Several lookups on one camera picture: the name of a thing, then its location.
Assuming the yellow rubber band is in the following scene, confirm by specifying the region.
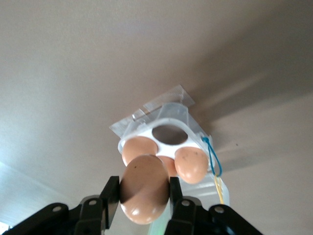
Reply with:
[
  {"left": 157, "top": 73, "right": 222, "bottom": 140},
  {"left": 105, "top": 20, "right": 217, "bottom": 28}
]
[{"left": 214, "top": 173, "right": 225, "bottom": 205}]

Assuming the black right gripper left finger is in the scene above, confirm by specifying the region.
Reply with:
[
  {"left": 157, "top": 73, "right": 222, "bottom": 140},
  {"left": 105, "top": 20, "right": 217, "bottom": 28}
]
[{"left": 76, "top": 175, "right": 120, "bottom": 235}]

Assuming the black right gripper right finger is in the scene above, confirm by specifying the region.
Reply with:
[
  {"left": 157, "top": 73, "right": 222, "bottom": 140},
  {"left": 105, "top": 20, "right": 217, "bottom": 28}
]
[{"left": 166, "top": 176, "right": 211, "bottom": 235}]

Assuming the clear plastic egg box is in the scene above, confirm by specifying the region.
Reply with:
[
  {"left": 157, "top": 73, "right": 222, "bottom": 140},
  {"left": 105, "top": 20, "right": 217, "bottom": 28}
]
[{"left": 117, "top": 102, "right": 232, "bottom": 235}]

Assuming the clear tape strip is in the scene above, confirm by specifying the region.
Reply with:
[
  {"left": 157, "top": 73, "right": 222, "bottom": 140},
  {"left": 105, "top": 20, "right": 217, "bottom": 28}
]
[{"left": 109, "top": 84, "right": 196, "bottom": 138}]

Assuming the blue rubber band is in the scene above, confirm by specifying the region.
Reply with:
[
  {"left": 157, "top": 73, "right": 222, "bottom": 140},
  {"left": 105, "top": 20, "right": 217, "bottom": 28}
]
[{"left": 201, "top": 136, "right": 223, "bottom": 177}]

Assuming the brown egg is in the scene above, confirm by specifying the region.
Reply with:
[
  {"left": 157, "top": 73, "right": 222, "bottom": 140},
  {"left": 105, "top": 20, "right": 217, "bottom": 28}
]
[
  {"left": 156, "top": 155, "right": 178, "bottom": 178},
  {"left": 174, "top": 146, "right": 209, "bottom": 185},
  {"left": 119, "top": 154, "right": 171, "bottom": 225},
  {"left": 121, "top": 136, "right": 158, "bottom": 167}
]

